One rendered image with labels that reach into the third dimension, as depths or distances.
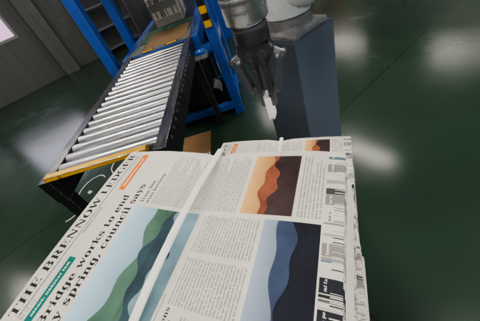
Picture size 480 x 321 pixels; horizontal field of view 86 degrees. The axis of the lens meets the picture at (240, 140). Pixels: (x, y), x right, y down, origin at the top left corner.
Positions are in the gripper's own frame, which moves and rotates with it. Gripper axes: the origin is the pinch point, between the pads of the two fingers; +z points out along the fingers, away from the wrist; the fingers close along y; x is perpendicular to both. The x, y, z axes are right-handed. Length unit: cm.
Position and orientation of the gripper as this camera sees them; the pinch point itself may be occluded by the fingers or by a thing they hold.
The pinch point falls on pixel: (270, 104)
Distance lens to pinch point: 65.5
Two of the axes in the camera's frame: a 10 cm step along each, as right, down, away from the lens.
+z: 2.9, 7.4, 6.1
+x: 2.5, -6.7, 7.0
